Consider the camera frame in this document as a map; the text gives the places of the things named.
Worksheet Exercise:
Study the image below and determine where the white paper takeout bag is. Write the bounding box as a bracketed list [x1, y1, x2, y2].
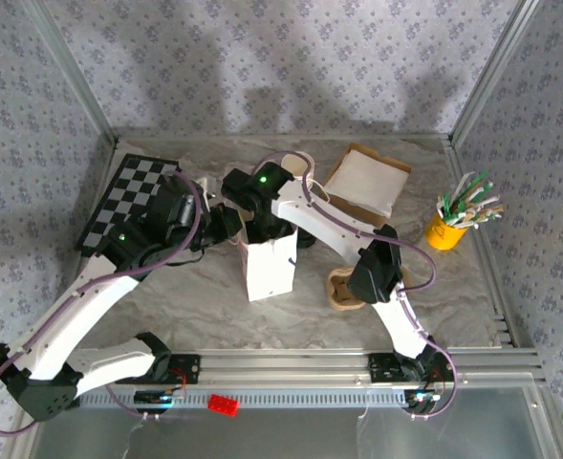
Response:
[236, 229, 299, 303]

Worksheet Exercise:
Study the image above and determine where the black white folding chessboard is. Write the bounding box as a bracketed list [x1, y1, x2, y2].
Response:
[74, 152, 183, 259]

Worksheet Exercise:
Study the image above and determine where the brown cardboard napkin box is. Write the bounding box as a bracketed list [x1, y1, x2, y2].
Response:
[323, 142, 413, 229]

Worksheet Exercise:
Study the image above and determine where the brown pulp cup carrier stack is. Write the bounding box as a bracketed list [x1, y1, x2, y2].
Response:
[325, 265, 414, 313]

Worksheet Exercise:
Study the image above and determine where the small circuit board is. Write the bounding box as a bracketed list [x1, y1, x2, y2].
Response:
[403, 387, 444, 413]
[134, 387, 189, 408]

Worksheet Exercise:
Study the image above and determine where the red toy brick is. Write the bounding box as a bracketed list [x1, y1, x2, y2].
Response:
[207, 394, 241, 418]

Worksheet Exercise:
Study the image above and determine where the shiny metal panel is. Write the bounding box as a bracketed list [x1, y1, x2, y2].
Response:
[22, 385, 557, 459]

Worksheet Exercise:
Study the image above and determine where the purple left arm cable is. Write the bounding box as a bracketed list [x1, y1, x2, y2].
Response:
[0, 169, 206, 439]

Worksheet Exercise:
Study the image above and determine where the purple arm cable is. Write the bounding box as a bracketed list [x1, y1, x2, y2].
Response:
[0, 169, 206, 439]
[250, 151, 459, 423]

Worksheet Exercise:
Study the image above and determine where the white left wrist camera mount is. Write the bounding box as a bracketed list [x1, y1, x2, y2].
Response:
[195, 175, 218, 200]

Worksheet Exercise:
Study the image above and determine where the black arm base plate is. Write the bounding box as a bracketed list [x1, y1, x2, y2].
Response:
[114, 352, 202, 386]
[367, 352, 449, 383]

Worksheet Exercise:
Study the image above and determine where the aluminium frame post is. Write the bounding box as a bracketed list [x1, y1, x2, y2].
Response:
[22, 0, 119, 147]
[449, 0, 543, 144]

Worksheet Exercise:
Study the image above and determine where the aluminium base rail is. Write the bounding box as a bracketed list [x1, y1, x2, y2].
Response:
[70, 347, 548, 386]

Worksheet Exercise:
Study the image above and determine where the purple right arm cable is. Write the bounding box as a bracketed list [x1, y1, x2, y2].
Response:
[250, 151, 459, 423]

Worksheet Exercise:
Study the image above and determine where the grey slotted cable duct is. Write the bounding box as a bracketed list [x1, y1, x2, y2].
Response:
[77, 387, 409, 408]

